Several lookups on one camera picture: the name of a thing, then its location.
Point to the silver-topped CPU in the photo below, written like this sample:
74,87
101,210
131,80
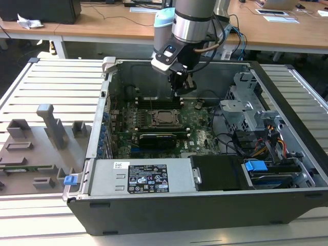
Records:
166,117

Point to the black RAM slot row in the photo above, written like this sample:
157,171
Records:
161,103
164,130

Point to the CPU socket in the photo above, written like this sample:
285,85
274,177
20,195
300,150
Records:
166,126

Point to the blue expansion slot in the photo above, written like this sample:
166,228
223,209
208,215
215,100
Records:
135,149

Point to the white paper sheet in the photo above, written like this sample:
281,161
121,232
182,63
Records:
282,19
142,10

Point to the silver disk bay cage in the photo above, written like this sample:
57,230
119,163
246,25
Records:
235,115

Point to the black power strip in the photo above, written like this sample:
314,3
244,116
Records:
133,4

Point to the green motherboard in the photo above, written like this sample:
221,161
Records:
202,138

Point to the black graphics card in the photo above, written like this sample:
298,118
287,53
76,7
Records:
156,142

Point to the wooden desk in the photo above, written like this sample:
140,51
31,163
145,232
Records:
102,28

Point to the white tablet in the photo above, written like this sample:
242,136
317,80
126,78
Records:
271,12

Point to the silver laptop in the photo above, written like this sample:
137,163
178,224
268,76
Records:
279,3

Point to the black plastic shroud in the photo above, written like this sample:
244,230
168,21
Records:
220,171

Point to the hard disk in blue carrier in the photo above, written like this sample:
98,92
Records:
255,167

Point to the grey power supply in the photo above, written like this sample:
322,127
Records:
107,179

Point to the black and grey PC case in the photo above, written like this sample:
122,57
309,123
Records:
179,212

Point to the black computer tower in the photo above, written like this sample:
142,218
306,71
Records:
38,10

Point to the crumpled white paper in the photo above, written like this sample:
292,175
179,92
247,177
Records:
29,21

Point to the blue case latch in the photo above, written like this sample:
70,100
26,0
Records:
70,180

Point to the brown parts rack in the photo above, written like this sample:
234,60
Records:
38,153

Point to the green RAM stick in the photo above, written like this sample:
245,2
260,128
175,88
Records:
30,168

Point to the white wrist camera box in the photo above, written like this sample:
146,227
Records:
161,65

